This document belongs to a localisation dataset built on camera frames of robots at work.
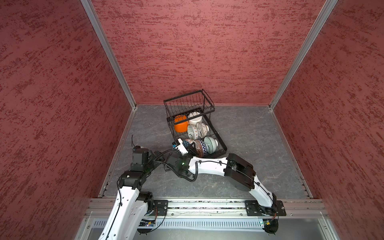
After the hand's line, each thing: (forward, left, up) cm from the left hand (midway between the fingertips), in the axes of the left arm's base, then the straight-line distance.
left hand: (158, 161), depth 80 cm
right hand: (+9, -19, 0) cm, 21 cm away
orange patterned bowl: (+9, -24, 0) cm, 26 cm away
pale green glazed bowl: (+11, -30, 0) cm, 32 cm away
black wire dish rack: (+30, -15, -5) cm, 34 cm away
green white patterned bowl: (+19, -18, +1) cm, 27 cm away
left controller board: (-28, +4, -13) cm, 31 cm away
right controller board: (-28, -58, -11) cm, 65 cm away
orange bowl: (+26, -10, -4) cm, 29 cm away
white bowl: (+31, -19, -3) cm, 37 cm away
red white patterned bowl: (+21, -24, +1) cm, 32 cm away
